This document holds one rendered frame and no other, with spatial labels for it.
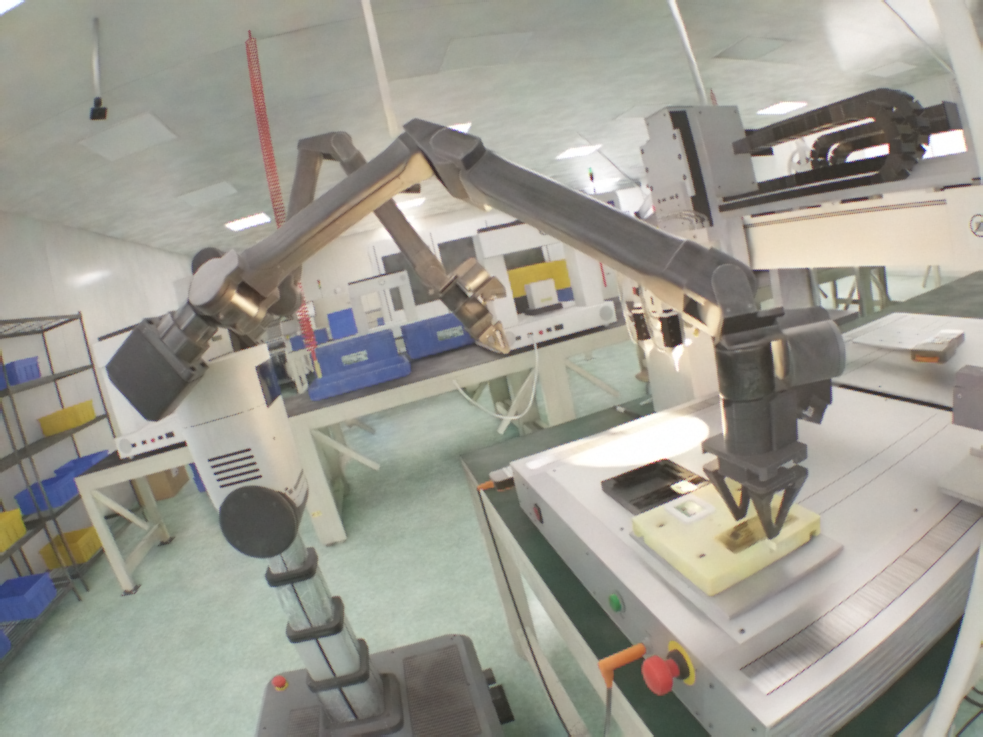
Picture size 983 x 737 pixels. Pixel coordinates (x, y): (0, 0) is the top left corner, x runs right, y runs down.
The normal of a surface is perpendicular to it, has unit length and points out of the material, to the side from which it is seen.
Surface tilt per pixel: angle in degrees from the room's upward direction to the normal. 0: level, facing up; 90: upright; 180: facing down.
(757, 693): 0
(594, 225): 57
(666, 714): 0
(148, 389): 90
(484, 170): 67
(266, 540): 90
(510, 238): 90
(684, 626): 0
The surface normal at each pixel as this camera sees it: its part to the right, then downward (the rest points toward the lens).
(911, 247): -0.94, 0.26
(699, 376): 0.24, 0.13
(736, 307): -0.29, -0.36
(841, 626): -0.23, -0.96
